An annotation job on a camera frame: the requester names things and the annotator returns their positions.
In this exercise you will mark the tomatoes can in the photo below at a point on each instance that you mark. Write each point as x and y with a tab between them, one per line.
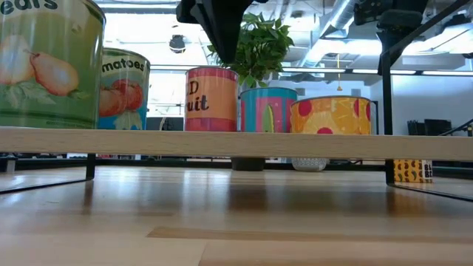
123	96

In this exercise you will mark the yellow beans can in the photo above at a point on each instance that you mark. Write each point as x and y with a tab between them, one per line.
410	170

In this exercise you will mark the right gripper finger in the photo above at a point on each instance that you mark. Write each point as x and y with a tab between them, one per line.
390	44

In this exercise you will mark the leafy plant in black pot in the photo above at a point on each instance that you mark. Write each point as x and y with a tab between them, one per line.
266	48

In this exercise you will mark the black aluminium table frame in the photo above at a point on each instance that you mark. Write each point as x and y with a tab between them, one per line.
55	162

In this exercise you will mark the mixed fruit can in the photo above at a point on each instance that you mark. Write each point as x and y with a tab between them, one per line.
210	99

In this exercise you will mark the succulent in white pot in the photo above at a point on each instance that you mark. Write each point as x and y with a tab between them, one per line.
309	164

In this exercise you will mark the yellow hanging pendant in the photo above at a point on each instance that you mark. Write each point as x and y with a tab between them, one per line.
339	74

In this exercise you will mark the teal and pink can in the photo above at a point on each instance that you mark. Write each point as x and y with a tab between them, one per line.
264	111

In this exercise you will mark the green pears can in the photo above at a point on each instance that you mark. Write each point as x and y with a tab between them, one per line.
55	74

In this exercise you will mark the black ceiling spotlight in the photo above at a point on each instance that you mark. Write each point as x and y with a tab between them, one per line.
177	43

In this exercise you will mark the dark background monitors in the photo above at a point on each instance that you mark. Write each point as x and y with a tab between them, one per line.
428	127

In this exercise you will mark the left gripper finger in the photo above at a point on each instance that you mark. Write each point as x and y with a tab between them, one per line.
236	22
214	22

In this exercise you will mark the wooden shelf with black legs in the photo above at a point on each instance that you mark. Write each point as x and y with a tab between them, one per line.
236	144

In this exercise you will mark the orange pineapple rings can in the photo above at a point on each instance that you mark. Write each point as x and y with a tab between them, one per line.
332	116

